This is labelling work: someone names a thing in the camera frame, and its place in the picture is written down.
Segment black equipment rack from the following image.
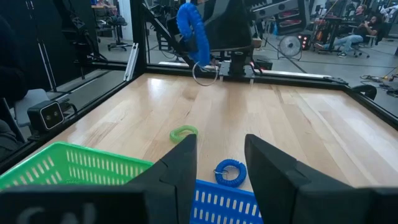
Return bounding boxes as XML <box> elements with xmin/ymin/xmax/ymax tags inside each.
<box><xmin>273</xmin><ymin>0</ymin><xmax>312</xmax><ymax>35</ymax></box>

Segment small black stereo camera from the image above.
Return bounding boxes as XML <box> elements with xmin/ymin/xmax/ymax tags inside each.
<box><xmin>26</xmin><ymin>99</ymin><xmax>65</xmax><ymax>133</ymax></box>

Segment blue spiral coil keychain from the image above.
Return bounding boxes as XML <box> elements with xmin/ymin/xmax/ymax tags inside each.
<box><xmin>213</xmin><ymin>159</ymin><xmax>248</xmax><ymax>189</ymax></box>
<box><xmin>175</xmin><ymin>2</ymin><xmax>220</xmax><ymax>88</ymax></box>

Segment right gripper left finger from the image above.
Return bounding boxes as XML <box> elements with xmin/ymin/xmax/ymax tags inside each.
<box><xmin>0</xmin><ymin>133</ymin><xmax>198</xmax><ymax>224</ymax></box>

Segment black aluminium rig frame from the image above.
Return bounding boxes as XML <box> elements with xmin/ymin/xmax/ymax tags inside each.
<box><xmin>0</xmin><ymin>0</ymin><xmax>398</xmax><ymax>175</ymax></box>

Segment blue slotted plastic basket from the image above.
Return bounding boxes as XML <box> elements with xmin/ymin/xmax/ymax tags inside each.
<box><xmin>190</xmin><ymin>179</ymin><xmax>264</xmax><ymax>224</ymax></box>

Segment green slotted plastic basket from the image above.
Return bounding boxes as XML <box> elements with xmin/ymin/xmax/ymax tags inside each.
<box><xmin>0</xmin><ymin>141</ymin><xmax>155</xmax><ymax>192</ymax></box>

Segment green spiral coil keychain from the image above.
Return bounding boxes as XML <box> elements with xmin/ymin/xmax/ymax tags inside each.
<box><xmin>169</xmin><ymin>124</ymin><xmax>199</xmax><ymax>144</ymax></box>

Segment black office stool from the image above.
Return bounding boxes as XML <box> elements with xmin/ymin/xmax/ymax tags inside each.
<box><xmin>106</xmin><ymin>14</ymin><xmax>134</xmax><ymax>52</ymax></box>

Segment silver aluminium light bar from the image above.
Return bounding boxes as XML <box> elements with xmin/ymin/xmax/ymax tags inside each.
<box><xmin>123</xmin><ymin>42</ymin><xmax>139</xmax><ymax>83</ymax></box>

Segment round floor fan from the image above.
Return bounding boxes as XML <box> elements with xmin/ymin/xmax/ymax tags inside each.
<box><xmin>277</xmin><ymin>34</ymin><xmax>303</xmax><ymax>62</ymax></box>

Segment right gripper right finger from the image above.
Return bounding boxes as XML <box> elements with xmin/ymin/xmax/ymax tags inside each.
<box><xmin>244</xmin><ymin>133</ymin><xmax>398</xmax><ymax>224</ymax></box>

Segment black frame clamp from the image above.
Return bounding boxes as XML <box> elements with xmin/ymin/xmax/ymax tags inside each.
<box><xmin>351</xmin><ymin>84</ymin><xmax>378</xmax><ymax>101</ymax></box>

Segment person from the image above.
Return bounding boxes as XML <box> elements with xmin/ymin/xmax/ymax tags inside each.
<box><xmin>353</xmin><ymin>3</ymin><xmax>368</xmax><ymax>20</ymax></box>
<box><xmin>313</xmin><ymin>12</ymin><xmax>386</xmax><ymax>59</ymax></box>

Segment black box red lights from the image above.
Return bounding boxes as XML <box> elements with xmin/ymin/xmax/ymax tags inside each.
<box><xmin>297</xmin><ymin>30</ymin><xmax>314</xmax><ymax>51</ymax></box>

